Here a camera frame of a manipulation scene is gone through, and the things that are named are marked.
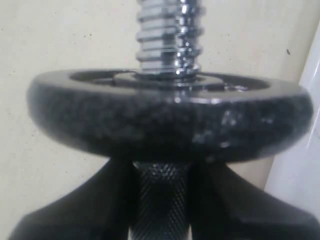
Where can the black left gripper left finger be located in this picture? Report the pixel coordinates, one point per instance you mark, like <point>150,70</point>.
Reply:
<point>100,209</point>

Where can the black right weight plate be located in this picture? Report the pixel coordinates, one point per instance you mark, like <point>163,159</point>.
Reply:
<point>119,114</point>

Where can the white plastic tray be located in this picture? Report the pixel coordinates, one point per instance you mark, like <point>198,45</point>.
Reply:
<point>295,174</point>

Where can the chrome threaded dumbbell bar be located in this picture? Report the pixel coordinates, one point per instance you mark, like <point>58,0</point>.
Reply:
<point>165,45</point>

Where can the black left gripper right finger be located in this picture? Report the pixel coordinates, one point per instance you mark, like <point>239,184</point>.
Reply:
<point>224,206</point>

